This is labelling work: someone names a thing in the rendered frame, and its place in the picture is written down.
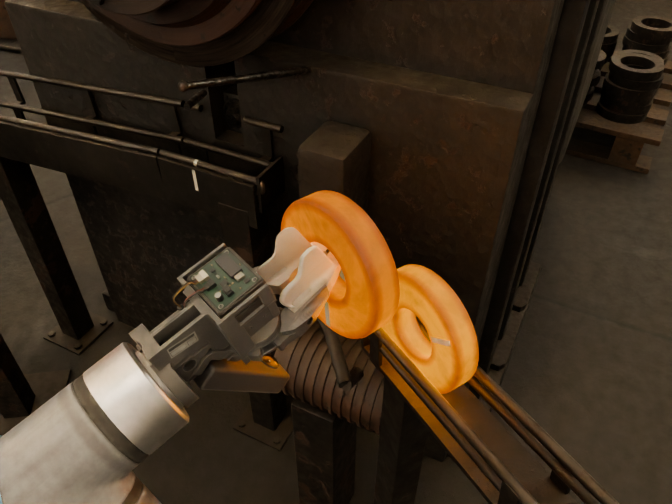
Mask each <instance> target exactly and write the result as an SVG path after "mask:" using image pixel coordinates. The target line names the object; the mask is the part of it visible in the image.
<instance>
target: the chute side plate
mask: <svg viewBox="0 0 672 504"><path fill-rule="evenodd" d="M0 157H4V158H8V159H12V160H16V161H20V162H24V163H28V164H31V165H35V166H39V167H43V168H47V169H51V170H55V171H59V172H63V173H67V174H70V175H74V176H78V177H82V178H86V179H90V180H94V181H98V182H102V183H106V184H110V185H113V186H117V187H121V188H125V189H129V190H133V191H137V192H141V193H145V194H149V195H152V196H156V197H160V198H164V199H168V200H171V201H174V202H177V203H180V204H183V205H186V206H189V207H192V208H195V209H198V210H201V211H204V212H207V213H210V214H213V215H216V216H219V217H220V213H219V207H218V203H222V204H225V205H228V206H231V207H234V208H238V209H241V210H244V211H247V212H248V217H249V226H250V227H252V228H255V229H258V228H259V222H258V212H257V203H256V194H255V186H254V185H252V184H248V183H245V182H241V181H238V180H235V179H232V178H229V177H225V176H222V175H219V174H215V173H212V172H209V171H205V170H202V169H199V168H195V167H192V166H189V165H186V164H182V163H179V162H175V161H172V160H169V159H166V158H162V157H157V156H155V155H150V154H145V153H141V152H137V151H132V150H128V149H123V148H119V147H114V146H110V145H105V144H101V143H96V142H92V141H87V140H82V139H78V138H73V137H69V136H64V135H59V134H55V133H51V132H46V131H42V130H37V129H33V128H28V127H24V126H19V125H15V124H10V123H5V122H1V121H0ZM192 170H195V174H196V179H197V185H198V190H199V191H197V190H195V185H194V179H193V174H192Z"/></svg>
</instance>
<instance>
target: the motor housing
mask: <svg viewBox="0 0 672 504"><path fill-rule="evenodd" d="M338 336H339V340H340V343H341V346H342V350H343V353H344V356H345V360H346V363H347V367H348V370H349V372H350V371H351V370H352V369H353V368H354V367H359V368H360V369H361V370H363V375H364V376H363V377H362V378H361V380H360V381H359V382H358V383H357V384H356V385H354V386H353V387H352V388H351V389H350V390H349V391H344V390H343V389H342V388H340V387H339V385H338V381H337V378H336V374H335V371H334V367H333V363H332V360H331V356H330V353H329V349H328V345H327V342H326V338H325V335H324V332H323V330H322V328H321V326H320V323H319V321H318V320H316V321H315V322H314V323H313V325H312V326H311V327H310V328H309V329H308V330H307V331H306V332H305V333H304V334H303V335H302V336H300V337H299V338H297V339H296V340H294V341H292V342H291V343H289V344H288V345H287V346H286V347H285V349H284V350H283V351H280V350H279V349H278V348H277V349H276V352H275V355H274V357H275V358H276V360H277V361H278V362H279V364H280V365H281V366H282V367H283V368H284V369H285V370H286V372H287V373H288V374H289V376H290V378H289V380H288V381H287V383H286V384H285V386H284V387H283V389H282V391H283V393H284V394H285V395H288V396H292V397H293V398H295V399H294V401H293V402H292V404H291V409H292V421H293V432H294V444H295V456H296V467H297V479H298V491H299V502H300V504H349V502H350V500H351V498H352V496H353V494H354V481H355V457H356V433H357V426H359V427H361V428H363V427H366V430H368V431H370V432H373V431H374V430H375V432H376V434H377V435H379V436H380V425H381V414H382V403H383V392H384V380H385V376H384V375H383V374H382V373H381V371H378V369H377V368H376V367H375V366H374V364H373V363H372V362H371V361H370V358H369V357H368V356H367V354H366V353H365V352H364V351H363V349H362V348H361V338H360V339H350V338H346V337H344V336H341V335H339V334H338Z"/></svg>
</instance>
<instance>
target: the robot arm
mask: <svg viewBox="0 0 672 504"><path fill-rule="evenodd" d="M215 255H216V256H215ZM214 256H215V257H214ZM212 257H214V258H212ZM211 258H212V259H211ZM210 259H211V260H210ZM209 260H210V261H209ZM207 261H208V262H207ZM206 262H207V263H206ZM205 263H206V264H205ZM203 264H205V265H203ZM202 265H203V266H202ZM201 266H202V267H201ZM199 267H201V268H199ZM198 268H199V269H198ZM197 269H198V270H197ZM195 270H197V271H195ZM340 270H341V267H340V265H339V263H338V261H337V260H336V258H335V257H334V255H333V254H332V253H331V252H330V251H329V250H328V249H327V248H326V247H325V246H324V245H322V244H320V243H318V242H312V243H309V242H308V241H307V240H306V239H305V238H304V237H303V236H302V235H301V233H300V232H299V231H298V230H297V229H295V228H294V227H287V228H285V229H283V230H282V231H281V232H280V233H279V234H278V235H277V237H276V242H275V251H274V254H273V255H272V257H271V258H270V259H268V260H267V261H266V262H265V263H263V264H262V265H261V266H257V267H254V268H252V267H251V266H250V265H248V264H247V263H246V262H245V261H244V260H243V259H242V258H241V257H240V256H239V255H238V254H237V253H236V252H235V251H234V250H233V249H232V248H230V247H227V246H226V245H225V243H222V244H221V245H220V246H218V247H217V248H216V249H214V250H213V251H212V252H210V253H209V254H208V255H206V256H205V257H204V258H203V259H201V260H200V261H199V262H197V263H196V264H195V265H193V266H192V267H191V268H189V269H188V270H187V271H185V272H184V273H183V274H182V275H180V276H179V277H178V278H177V279H178V281H179V282H180V283H181V285H182V287H181V288H180V289H179V290H178V291H177V292H176V293H175V294H174V295H173V297H172V300H173V302H174V303H175V304H176V305H177V309H178V310H177V311H176V312H174V313H173V314H172V315H171V316H169V317H168V318H167V319H165V320H164V321H163V322H162V323H160V324H159V325H158V326H157V327H155V328H154V329H153V330H151V331H149V330H148V329H147V328H146V327H145V326H144V325H143V324H142V323H141V324H140V325H139V326H138V327H136V328H135V329H134V330H132V331H131V332H130V333H128V334H129V335H130V336H131V338H132V339H133V340H134V341H135V342H136V343H137V345H136V347H137V349H138V351H137V350H136V349H135V348H134V347H133V346H132V345H130V344H129V343H126V342H122V343H121V344H120V345H118V346H117V347H116V348H115V349H113V350H112V351H111V352H109V353H108V354H107V355H106V356H104V357H103V358H102V359H100V360H99V361H98V362H97V363H95V364H94V365H93V366H91V367H90V368H89V369H88V370H86V371H85V372H84V373H83V374H82V375H81V376H79V377H78V378H77V379H75V380H74V381H73V382H71V383H70V384H69V385H67V386H66V387H65V388H64V389H62V390H61V391H60V392H58V393H57V394H56V395H55V396H53V397H52V398H51V399H49V400H48V401H47V402H46V403H44V404H43V405H42V406H40V407H39V408H38V409H37V410H35V411H34V412H33V413H31V414H30V415H29V416H28V417H26V418H25V419H24V420H22V421H21V422H20V423H19V424H17V425H16V426H15V427H13V428H12V429H11V430H10V431H8V432H7V433H6V434H4V435H0V504H161V502H160V501H159V500H158V499H157V498H156V497H155V496H154V495H153V494H152V493H151V491H150V490H149V489H148V488H147V487H146V486H145V485H144V484H143V483H142V482H141V481H140V479H139V478H138V477H137V476H136V475H135V474H134V472H133V471H132V470H133V469H135V468H136V467H137V466H138V465H139V464H140V463H141V462H142V461H144V460H145V459H146V458H147V457H148V456H149V455H150V454H152V453H153V452H154V451H155V450H156V449H158V448H159V447H160V446H161V445H162V444H164V443H165V442H166V441H167V440H168V439H169V438H171V437H172V436H173V435H174V434H175V433H177V432H178V431H179V430H180V429H181V428H183V427H184V426H185V425H186V424H187V423H188V422H189V415H188V413H187V411H186V410H185V408H184V407H183V406H185V407H187V408H188V407H190V406H191V405H192V404H193V403H194V402H196V401H197V400H198V399H199V396H198V395H197V393H196V392H195V391H194V389H193V388H192V387H191V385H190V384H189V382H191V381H192V380H194V381H195V383H196V384H197V386H198V387H199V388H200V389H201V390H219V391H240V392H260V393H279V392H281V390H282V389H283V387H284V386H285V384H286V383H287V381H288V380H289V378H290V376H289V374H288V373H287V372H286V370H285V369H284V368H283V367H282V366H281V365H280V364H279V362H278V361H277V360H276V358H275V357H274V356H272V355H271V354H270V353H271V352H273V351H274V350H276V349H277V348H278V349H279V350H280V351H283V350H284V349H285V347H286V346H287V345H288V344H289V343H291V342H292V341H294V340H296V339H297V338H299V337H300V336H302V335H303V334H304V333H305V332H306V331H307V330H308V329H309V328H310V327H311V326H312V325H313V323H314V322H315V321H316V319H317V317H318V316H319V314H320V312H321V310H322V308H323V307H324V305H325V303H326V301H327V299H328V298H329V295H330V291H331V289H332V288H333V286H334V284H335V282H336V280H337V277H338V275H339V273H340ZM194 271H195V272H194ZM193 272H194V273H193ZM183 289H185V290H184V291H183V293H184V294H185V296H186V297H187V298H186V299H185V301H184V305H182V304H180V305H179V304H177V303H176V302H175V297H176V296H177V295H178V294H179V293H180V292H181V291H182V290H183ZM274 294H280V298H279V301H280V303H281V304H282V305H284V306H285V308H284V309H283V308H281V307H277V305H276V303H275V302H276V301H277V299H276V297H275V295H274ZM188 300H190V301H189V302H187V301H188ZM186 302H187V303H186Z"/></svg>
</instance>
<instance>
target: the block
mask: <svg viewBox="0 0 672 504"><path fill-rule="evenodd" d="M370 148H371V134H370V131H368V130H367V129H364V128H360V127H355V126H351V125H347V124H343V123H339V122H335V121H327V122H324V123H323V124H322V125H321V126H320V127H319V128H318V129H317V130H316V131H315V132H314V133H313V134H312V135H311V136H309V137H308V138H307V139H306V140H305V141H304V142H303V143H302V144H301V145H300V147H299V149H298V153H297V154H298V174H299V194H300V199H301V198H303V197H306V196H308V195H310V194H312V193H315V192H317V191H322V190H328V191H335V192H338V193H340V194H343V195H345V196H346V197H348V198H350V199H351V200H352V201H354V202H355V203H356V204H357V205H359V206H360V207H361V208H362V209H363V210H364V211H365V212H366V213H367V214H368V194H369V171H370Z"/></svg>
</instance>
